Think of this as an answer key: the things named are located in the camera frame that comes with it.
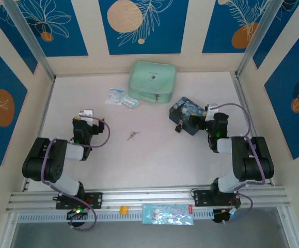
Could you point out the starry night painted box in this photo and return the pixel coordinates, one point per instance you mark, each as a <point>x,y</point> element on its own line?
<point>188,108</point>

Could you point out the silver key bunch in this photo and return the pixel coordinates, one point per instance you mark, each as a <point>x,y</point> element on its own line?
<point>133,135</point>

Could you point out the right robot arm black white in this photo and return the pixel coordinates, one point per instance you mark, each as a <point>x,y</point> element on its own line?
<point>252,160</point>

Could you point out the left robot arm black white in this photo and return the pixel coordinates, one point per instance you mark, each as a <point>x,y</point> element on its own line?
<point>48,160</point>

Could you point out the teal clear sachet packet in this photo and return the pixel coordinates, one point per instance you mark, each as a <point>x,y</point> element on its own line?
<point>129,101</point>

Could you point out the metal zipper pull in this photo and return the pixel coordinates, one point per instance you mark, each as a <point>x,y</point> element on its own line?
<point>156,97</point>

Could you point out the mint green zipper pouch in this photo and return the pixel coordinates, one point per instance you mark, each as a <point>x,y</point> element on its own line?
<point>151,77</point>

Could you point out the small yellow block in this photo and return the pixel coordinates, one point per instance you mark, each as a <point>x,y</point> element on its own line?
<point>123,209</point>

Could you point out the light blue wipes packet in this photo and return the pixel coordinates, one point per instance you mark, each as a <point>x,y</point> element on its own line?
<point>167,214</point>

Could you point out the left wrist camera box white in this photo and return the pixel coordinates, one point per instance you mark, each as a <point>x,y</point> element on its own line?
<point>86,112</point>

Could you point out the aluminium side rail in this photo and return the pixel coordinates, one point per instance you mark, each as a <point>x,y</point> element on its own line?
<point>42,116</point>
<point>247,116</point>

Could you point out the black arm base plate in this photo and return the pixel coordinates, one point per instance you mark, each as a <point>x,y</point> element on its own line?
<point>95,200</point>
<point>203,197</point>

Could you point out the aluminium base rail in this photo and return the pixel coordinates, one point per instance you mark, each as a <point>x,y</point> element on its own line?
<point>149,197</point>

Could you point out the aluminium corner post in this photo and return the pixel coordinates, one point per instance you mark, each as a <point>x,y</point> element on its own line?
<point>257,36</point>
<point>28,33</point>

